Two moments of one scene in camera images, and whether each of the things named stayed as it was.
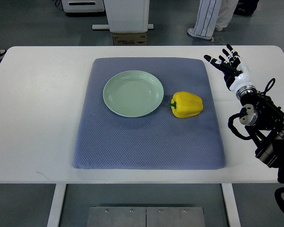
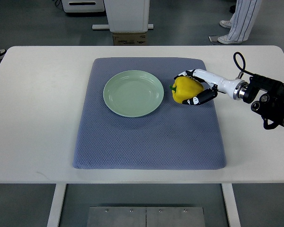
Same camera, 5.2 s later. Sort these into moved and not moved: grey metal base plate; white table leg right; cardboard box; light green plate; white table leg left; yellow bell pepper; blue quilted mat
Moved: yellow bell pepper
Not moved: light green plate; cardboard box; white table leg left; white table leg right; grey metal base plate; blue quilted mat
